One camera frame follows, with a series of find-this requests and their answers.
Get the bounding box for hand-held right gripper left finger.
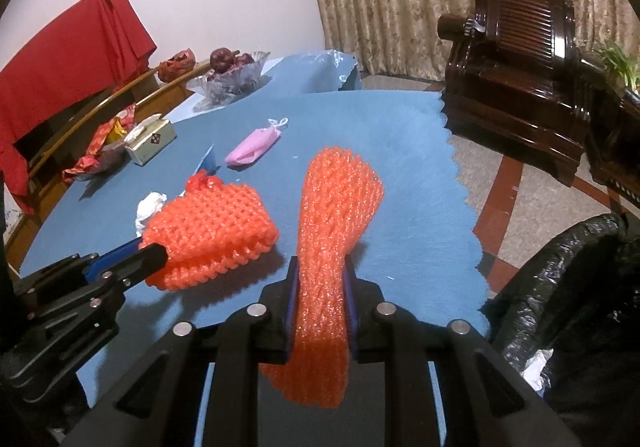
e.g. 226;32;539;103
65;254;301;447

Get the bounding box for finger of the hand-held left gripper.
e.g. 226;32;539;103
14;237;146;314
84;243;169;324

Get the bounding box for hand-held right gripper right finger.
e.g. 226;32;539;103
342;262;583;447

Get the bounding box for orange foam net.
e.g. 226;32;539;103
137;170;279;292
260;144;386;410

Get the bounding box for trash bin with black bag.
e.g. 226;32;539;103
480;212;640;447

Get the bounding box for crumpled white tissue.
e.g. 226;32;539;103
135;192;168;238
520;349;556;395

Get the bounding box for glass candy dish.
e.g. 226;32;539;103
75;147;128;181

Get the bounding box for blue paper piece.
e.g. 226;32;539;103
197;144;221;178

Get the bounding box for beige tissue box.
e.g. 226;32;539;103
121;114;178;165

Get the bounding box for pile of red candy packets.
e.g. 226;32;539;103
62;102;138;183

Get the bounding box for pink face mask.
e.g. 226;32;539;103
224;116;290;169

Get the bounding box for glass fruit bowl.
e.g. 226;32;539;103
186;51;271;103

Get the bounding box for red ornament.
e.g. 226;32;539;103
157;48;197;83

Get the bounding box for red cloth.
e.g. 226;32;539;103
0;0;158;215

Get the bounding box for light blue tablecloth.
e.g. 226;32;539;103
165;50;361;128

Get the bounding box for dark wooden armchair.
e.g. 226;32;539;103
437;0;606;188

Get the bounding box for dark wooden side table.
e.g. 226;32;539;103
585;87;640;208

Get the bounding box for beige patterned curtain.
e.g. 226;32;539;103
302;0;640;93

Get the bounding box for potted green plant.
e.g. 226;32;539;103
597;42;640;93

